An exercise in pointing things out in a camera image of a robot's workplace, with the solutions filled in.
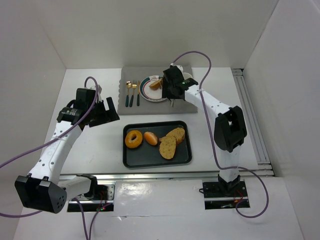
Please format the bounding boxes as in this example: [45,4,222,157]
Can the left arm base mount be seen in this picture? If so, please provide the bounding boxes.
[66,180,115,213]

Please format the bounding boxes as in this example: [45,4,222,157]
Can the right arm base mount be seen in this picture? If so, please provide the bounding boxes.
[198,181,250,210]

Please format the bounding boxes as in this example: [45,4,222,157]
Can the front seeded bread slice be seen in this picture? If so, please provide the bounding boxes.
[159,136,177,160]

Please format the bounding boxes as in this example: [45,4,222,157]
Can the aluminium rail front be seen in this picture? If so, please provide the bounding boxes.
[56,170,223,181]

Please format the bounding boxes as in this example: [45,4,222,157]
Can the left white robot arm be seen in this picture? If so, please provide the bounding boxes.
[14,88,120,214]

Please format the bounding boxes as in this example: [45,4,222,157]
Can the grey placemat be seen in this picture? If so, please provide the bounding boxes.
[117,66,198,116]

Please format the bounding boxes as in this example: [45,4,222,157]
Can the small bread slice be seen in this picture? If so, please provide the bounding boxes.
[149,78,163,91]

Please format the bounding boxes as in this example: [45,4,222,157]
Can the aluminium rail right side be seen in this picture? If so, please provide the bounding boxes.
[231,68,275,177]

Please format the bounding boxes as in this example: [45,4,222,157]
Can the gold spoon green handle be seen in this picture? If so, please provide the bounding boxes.
[125,81,132,107]

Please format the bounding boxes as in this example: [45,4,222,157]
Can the aluminium rail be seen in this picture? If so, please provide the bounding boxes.
[231,68,275,177]
[56,170,223,181]

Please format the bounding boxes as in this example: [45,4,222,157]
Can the light green mug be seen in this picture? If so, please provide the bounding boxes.
[182,72,193,80]

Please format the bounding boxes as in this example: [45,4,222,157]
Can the white plate teal rim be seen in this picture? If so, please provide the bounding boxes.
[140,75,166,103]

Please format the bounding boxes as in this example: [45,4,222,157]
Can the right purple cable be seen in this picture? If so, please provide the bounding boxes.
[171,51,270,219]

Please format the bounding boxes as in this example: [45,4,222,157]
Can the seeded bread slice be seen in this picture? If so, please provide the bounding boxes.
[166,127,186,145]
[159,136,177,160]

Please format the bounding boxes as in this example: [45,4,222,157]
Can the silver metal tongs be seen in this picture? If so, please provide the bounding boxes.
[170,99,175,107]

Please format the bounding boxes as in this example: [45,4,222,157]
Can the black baking tray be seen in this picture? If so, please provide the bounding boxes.
[122,120,192,169]

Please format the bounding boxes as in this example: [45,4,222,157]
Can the gold fork green handle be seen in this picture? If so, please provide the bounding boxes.
[132,80,141,107]

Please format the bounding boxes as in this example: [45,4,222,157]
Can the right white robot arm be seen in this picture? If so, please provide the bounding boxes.
[162,64,247,194]

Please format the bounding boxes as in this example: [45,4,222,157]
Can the round orange bun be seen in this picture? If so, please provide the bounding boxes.
[143,131,158,146]

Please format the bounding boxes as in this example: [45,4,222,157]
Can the orange glazed donut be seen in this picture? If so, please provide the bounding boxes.
[124,130,143,149]

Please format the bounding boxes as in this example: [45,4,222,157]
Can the back seeded bread slice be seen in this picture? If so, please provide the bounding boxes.
[166,127,186,145]

